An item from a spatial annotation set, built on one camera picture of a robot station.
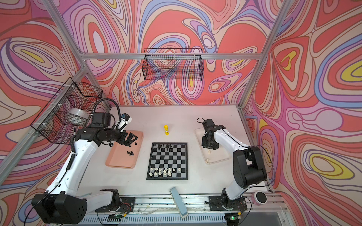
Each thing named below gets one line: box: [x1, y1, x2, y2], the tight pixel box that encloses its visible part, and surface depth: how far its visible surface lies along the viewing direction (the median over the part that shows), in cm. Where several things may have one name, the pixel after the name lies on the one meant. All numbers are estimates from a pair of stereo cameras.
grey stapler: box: [169, 186, 189, 219], surface depth 75 cm
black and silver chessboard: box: [146, 142, 189, 181], surface depth 88 cm
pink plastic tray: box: [105, 129, 144, 170], surface depth 93 cm
